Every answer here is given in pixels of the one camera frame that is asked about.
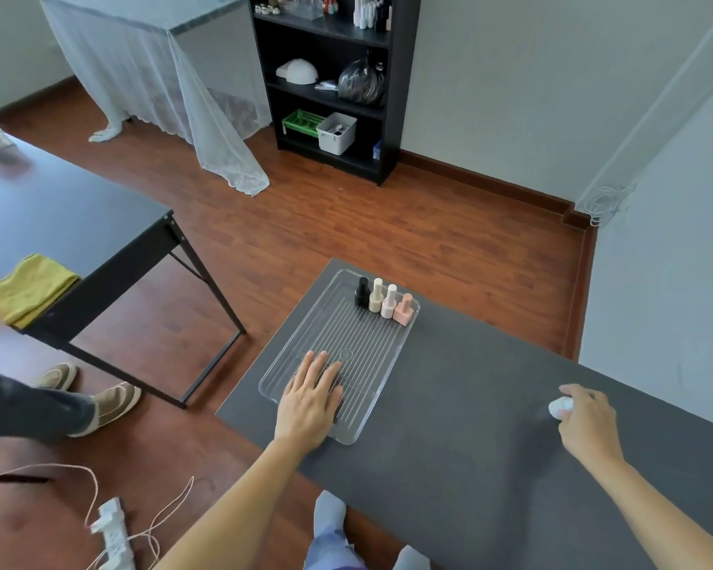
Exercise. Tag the person's right forearm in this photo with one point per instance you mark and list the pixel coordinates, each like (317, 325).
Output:
(665, 516)

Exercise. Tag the row of nail polish bottles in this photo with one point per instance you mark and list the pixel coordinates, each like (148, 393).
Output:
(371, 11)

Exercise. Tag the black bookshelf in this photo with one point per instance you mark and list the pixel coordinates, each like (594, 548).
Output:
(392, 83)

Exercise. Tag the grey slipper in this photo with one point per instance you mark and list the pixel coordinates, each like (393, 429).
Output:
(329, 511)
(412, 559)

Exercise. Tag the clear box of bottles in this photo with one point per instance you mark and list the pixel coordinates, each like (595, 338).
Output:
(302, 5)

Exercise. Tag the person's left hand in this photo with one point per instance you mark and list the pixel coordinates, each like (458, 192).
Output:
(306, 415)

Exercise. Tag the white nail lamp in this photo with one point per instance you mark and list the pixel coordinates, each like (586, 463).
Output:
(297, 71)

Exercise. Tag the person's right thumb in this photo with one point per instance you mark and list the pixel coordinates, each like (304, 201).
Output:
(565, 422)

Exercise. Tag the beige shoe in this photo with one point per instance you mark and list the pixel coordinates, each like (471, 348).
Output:
(58, 376)
(110, 406)

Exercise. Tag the salmon pink nail polish bottle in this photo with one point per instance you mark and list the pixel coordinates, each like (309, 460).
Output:
(404, 309)

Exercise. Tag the person's left forearm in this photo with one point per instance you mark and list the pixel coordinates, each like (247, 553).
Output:
(237, 510)

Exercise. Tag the blue patterned trousers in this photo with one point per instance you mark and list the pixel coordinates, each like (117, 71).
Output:
(333, 552)

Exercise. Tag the person's left middle finger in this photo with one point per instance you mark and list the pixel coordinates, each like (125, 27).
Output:
(321, 366)

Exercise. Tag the white lace tablecloth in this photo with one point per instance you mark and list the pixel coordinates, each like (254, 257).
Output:
(172, 83)

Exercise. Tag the person's left little finger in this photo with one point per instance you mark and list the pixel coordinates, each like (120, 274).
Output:
(289, 387)

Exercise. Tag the white nail polish bottle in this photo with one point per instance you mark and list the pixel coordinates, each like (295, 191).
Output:
(559, 407)

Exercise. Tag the green plastic basket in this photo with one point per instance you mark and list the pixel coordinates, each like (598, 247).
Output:
(302, 122)

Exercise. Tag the black metal frame table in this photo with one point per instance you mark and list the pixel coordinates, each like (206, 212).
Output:
(65, 231)

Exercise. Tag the black nail polish bottle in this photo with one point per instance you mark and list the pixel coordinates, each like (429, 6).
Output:
(362, 292)

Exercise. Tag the pale pink nail polish bottle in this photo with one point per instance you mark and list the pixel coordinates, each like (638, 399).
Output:
(388, 301)

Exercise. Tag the person's right hand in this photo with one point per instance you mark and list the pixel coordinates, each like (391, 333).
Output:
(591, 430)

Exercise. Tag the white plastic bin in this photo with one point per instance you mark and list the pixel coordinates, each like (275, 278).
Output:
(336, 134)

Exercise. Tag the beige nail polish bottle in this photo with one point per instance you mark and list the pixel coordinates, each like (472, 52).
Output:
(376, 295)

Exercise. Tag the black plastic bag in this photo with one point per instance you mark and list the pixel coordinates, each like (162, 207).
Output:
(362, 81)

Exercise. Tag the clear ribbed plastic tray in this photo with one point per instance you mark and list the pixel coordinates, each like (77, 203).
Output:
(356, 344)

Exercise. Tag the yellow cloth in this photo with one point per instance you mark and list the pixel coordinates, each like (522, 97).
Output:
(27, 289)

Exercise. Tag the person's left thumb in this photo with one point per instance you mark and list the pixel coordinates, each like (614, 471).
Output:
(338, 404)

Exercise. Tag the white power strip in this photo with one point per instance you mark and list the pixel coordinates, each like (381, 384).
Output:
(114, 531)

